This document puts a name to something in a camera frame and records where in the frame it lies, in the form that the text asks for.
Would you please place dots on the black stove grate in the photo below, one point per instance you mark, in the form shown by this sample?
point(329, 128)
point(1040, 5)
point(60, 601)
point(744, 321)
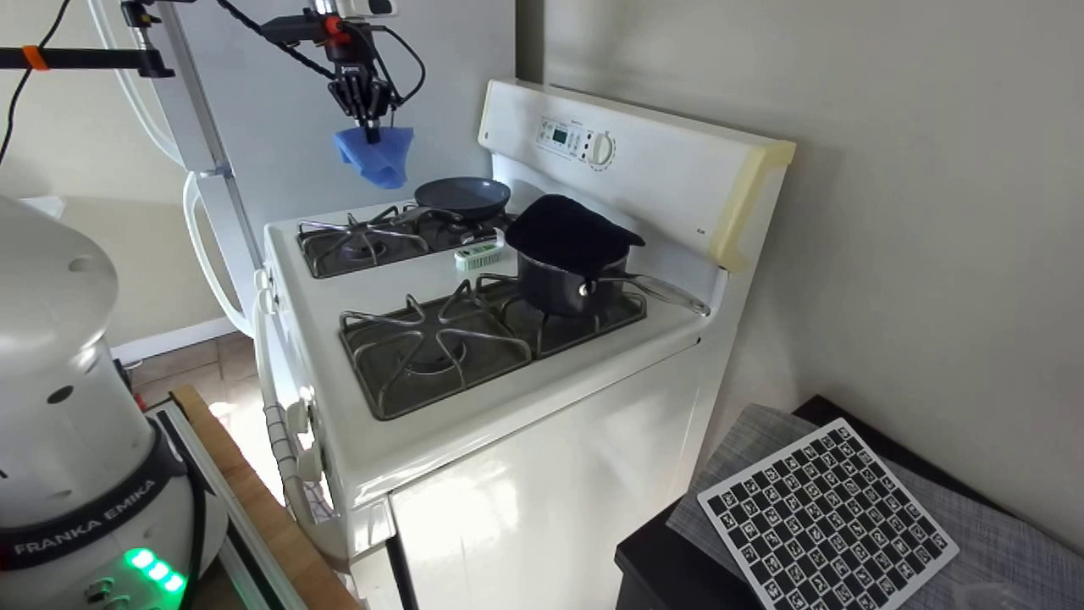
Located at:
point(452, 340)
point(360, 243)

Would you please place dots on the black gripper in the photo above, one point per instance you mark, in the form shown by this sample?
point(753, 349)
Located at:
point(360, 74)

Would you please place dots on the checkered calibration board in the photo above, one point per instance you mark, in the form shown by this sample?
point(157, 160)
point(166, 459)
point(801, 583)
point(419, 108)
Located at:
point(831, 519)

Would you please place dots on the blue cleaning cloth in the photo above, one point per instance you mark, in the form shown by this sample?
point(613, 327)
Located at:
point(379, 156)

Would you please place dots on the black cloth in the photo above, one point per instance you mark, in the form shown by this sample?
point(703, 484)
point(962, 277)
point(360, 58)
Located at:
point(569, 232)

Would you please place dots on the aluminium frame robot table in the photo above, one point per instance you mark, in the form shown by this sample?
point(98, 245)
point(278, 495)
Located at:
point(209, 476)

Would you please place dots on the refrigerator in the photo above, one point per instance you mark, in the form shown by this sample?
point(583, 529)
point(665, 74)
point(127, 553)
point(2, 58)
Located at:
point(281, 147)

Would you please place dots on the white gas stove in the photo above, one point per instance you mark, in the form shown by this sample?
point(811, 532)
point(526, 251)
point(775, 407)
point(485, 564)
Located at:
point(508, 495)

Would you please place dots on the small white green sponge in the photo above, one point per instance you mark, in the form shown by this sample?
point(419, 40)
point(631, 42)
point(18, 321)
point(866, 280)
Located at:
point(479, 251)

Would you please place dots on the wooden board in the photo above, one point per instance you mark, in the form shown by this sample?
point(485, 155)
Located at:
point(266, 509)

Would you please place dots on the dark metal pot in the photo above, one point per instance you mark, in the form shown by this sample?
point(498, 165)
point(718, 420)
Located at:
point(560, 294)

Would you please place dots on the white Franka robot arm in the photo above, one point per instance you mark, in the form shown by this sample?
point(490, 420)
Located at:
point(69, 451)

